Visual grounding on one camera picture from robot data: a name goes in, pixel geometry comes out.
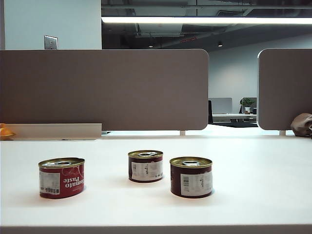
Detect dark red tin can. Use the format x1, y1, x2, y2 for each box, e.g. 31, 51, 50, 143
128, 150, 164, 183
169, 156, 214, 198

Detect bright red tomato paste can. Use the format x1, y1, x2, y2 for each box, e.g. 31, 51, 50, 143
38, 157, 86, 199

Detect wide brown desk divider panel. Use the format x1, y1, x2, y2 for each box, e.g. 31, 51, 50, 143
0, 48, 210, 131

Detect grey background divider panel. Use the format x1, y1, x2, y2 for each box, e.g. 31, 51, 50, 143
210, 97, 233, 115

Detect white background desk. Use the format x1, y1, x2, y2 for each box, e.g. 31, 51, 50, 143
212, 113, 257, 123

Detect green potted plant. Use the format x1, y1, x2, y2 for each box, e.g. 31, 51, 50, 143
240, 97, 255, 114

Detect beige long flat box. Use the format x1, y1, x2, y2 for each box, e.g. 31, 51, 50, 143
0, 123, 102, 141

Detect long ceiling light strip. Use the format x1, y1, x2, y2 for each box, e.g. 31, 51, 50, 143
101, 16, 312, 25

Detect narrow brown desk divider panel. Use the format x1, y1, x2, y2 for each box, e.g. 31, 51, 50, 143
257, 48, 312, 131

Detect brown fabric bag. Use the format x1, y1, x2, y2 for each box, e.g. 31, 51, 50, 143
290, 113, 312, 139

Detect orange round object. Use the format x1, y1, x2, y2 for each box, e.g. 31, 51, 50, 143
0, 123, 16, 140

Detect metal wall switch plate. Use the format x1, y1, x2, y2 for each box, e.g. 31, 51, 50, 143
43, 35, 59, 50

